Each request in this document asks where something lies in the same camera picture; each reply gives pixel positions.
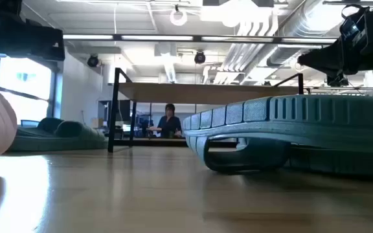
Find teal slide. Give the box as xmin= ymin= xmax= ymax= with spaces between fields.
xmin=182 ymin=94 xmax=373 ymax=172
xmin=288 ymin=145 xmax=373 ymax=175

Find silver ventilation duct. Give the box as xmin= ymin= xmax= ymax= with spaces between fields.
xmin=266 ymin=0 xmax=346 ymax=67

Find white ring lamp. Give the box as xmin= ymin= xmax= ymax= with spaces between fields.
xmin=169 ymin=5 xmax=188 ymax=27

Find black ceiling spotlight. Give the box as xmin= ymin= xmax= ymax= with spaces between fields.
xmin=194 ymin=50 xmax=207 ymax=65
xmin=87 ymin=54 xmax=100 ymax=68

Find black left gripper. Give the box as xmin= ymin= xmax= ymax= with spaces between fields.
xmin=0 ymin=17 xmax=66 ymax=62

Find wooden shelf with black frame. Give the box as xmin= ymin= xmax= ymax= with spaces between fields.
xmin=107 ymin=67 xmax=305 ymax=153

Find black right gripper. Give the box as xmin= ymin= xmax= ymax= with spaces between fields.
xmin=298 ymin=12 xmax=373 ymax=76

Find person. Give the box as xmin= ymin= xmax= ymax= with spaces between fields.
xmin=147 ymin=103 xmax=183 ymax=139

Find linear ceiling light fixture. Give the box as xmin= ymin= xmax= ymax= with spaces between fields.
xmin=62 ymin=34 xmax=338 ymax=45

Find dark green slide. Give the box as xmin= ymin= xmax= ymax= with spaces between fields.
xmin=8 ymin=116 xmax=65 ymax=152
xmin=40 ymin=120 xmax=109 ymax=152

